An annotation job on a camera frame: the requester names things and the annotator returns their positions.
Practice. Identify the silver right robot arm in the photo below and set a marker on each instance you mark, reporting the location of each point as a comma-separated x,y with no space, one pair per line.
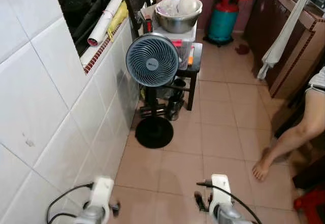
229,216

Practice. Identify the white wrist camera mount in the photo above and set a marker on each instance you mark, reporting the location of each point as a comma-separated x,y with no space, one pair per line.
101,191
221,189

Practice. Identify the large steel mixing bowl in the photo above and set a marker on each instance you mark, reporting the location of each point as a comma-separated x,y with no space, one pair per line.
177,22

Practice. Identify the dark red floor rag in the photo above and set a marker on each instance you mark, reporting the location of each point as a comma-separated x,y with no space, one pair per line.
242,49

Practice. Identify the black wooden chair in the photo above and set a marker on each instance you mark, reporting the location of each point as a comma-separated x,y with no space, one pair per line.
137,5

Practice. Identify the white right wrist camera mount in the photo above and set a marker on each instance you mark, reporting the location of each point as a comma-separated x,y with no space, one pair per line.
221,189

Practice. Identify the yellow plastic bag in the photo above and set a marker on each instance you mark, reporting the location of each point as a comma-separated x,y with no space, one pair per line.
119,16

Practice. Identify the teal and red gas cylinder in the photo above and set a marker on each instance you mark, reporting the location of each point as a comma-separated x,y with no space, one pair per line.
223,23

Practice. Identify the clear plastic storage box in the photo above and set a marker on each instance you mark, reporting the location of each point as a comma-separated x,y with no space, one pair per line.
185,46

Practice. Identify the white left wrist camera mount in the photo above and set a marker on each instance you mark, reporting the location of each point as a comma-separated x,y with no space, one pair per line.
101,191

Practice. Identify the person's bare leg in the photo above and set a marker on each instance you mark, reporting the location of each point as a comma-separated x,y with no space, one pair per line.
299,127

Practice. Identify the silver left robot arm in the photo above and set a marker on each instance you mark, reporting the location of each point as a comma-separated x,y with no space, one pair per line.
91,216

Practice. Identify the red plastic stool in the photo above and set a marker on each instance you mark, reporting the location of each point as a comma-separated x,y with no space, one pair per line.
312,203

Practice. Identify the brown wooden cabinet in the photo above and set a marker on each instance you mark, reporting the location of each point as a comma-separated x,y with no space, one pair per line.
294,46

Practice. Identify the white rolled paper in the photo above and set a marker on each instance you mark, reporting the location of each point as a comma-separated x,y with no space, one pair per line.
107,17

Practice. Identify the white bag in bowl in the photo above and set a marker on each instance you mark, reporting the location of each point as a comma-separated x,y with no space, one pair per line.
188,3

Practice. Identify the metal cup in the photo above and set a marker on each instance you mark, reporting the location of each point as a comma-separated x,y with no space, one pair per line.
173,107

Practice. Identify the grey standing fan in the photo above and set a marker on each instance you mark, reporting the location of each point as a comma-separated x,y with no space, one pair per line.
152,60

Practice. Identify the black side table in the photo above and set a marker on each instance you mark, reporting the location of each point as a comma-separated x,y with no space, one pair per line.
195,69

